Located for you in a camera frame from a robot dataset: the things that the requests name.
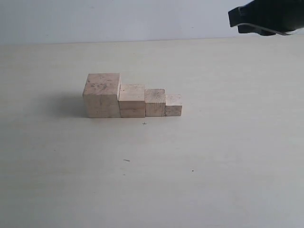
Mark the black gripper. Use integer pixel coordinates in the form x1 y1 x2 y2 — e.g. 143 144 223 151
228 0 304 36

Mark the smallest wooden cube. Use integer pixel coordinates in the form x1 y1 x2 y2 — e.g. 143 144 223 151
165 95 182 116

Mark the third largest wooden cube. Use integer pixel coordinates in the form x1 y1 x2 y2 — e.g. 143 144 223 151
145 89 166 117

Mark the second largest wooden cube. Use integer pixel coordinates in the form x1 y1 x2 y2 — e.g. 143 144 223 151
119 84 145 118

